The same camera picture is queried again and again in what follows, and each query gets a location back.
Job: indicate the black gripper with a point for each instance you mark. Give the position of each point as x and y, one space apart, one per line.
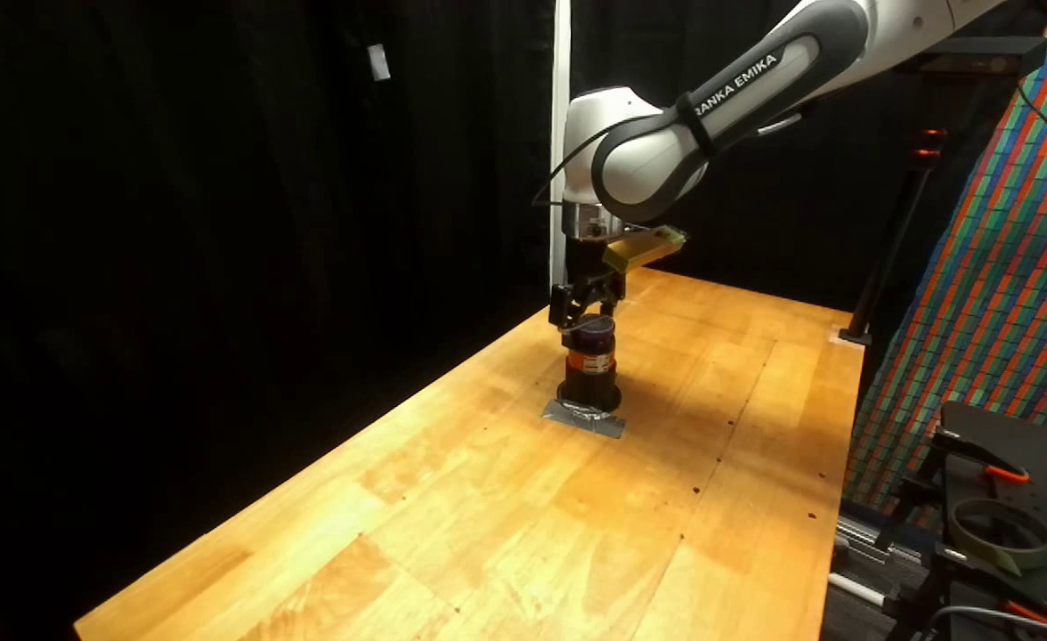
591 260

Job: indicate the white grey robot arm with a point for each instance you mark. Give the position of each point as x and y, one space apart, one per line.
668 146

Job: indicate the brown upside-down cup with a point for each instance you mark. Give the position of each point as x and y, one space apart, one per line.
588 386

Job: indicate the grey tape patch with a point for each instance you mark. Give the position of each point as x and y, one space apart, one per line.
601 420

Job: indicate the white vertical pole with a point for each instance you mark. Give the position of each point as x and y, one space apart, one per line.
560 59

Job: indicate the black stand pole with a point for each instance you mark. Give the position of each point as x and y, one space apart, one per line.
890 249

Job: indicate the small white tag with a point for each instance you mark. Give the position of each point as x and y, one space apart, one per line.
380 62

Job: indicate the orange clamp on stand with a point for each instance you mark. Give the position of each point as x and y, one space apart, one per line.
927 146

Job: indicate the black curtain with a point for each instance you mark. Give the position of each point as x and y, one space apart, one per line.
191 236

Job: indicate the colourful striped board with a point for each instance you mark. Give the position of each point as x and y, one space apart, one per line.
1009 297

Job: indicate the beige tape roll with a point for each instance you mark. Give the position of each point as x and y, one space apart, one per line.
964 534

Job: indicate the black perforated plate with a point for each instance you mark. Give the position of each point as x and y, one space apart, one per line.
1027 445

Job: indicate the yellowish wrist camera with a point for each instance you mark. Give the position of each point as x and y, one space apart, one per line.
642 247

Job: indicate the aluminium rail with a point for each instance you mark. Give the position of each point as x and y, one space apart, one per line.
868 557

